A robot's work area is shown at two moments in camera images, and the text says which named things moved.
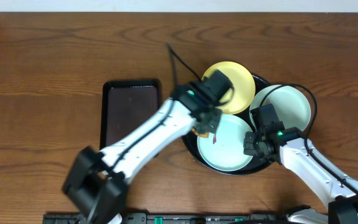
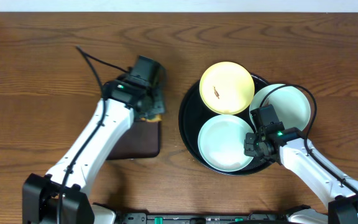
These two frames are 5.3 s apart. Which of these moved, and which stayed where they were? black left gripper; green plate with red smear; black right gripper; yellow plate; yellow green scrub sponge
Moved: black left gripper; yellow green scrub sponge
Stayed: yellow plate; black right gripper; green plate with red smear
